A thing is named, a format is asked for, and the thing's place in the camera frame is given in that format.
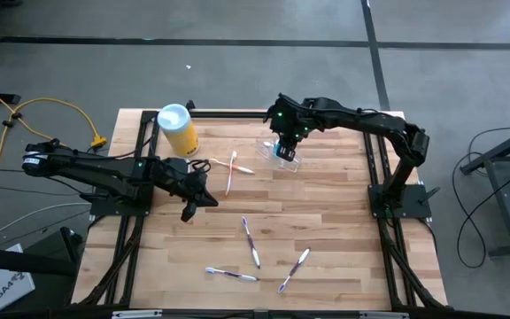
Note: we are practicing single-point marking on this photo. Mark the silver edge bracket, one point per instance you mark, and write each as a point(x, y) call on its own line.
point(383, 315)
point(135, 314)

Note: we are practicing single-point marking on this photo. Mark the blue toothbrush bottom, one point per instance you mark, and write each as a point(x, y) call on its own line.
point(233, 274)

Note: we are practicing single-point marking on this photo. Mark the purple white toothbrush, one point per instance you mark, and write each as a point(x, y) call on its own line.
point(295, 268)
point(250, 243)

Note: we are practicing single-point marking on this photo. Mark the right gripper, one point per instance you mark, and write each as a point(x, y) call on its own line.
point(288, 119)

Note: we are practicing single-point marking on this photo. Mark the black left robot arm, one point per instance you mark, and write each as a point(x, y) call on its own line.
point(104, 170)

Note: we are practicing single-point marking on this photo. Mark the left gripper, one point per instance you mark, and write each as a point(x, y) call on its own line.
point(184, 179)

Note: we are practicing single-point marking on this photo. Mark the blue mouthwash bottle white cap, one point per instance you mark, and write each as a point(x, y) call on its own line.
point(276, 150)

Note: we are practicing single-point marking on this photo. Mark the black desk frame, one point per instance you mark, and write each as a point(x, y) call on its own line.
point(500, 195)

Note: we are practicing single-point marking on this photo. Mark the clear acrylic organizer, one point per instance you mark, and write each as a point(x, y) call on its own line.
point(292, 165)

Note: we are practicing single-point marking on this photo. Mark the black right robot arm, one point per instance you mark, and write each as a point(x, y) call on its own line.
point(370, 122)

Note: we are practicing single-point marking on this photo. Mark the yellow white wipes canister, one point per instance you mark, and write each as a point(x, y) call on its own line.
point(180, 137)

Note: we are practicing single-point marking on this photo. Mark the black aluminium table frame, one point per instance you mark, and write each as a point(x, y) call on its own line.
point(228, 114)

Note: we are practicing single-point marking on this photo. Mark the black side stand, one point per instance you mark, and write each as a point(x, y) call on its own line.
point(25, 261)

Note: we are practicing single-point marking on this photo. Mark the orange white toothbrush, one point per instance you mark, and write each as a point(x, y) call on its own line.
point(229, 184)
point(241, 168)

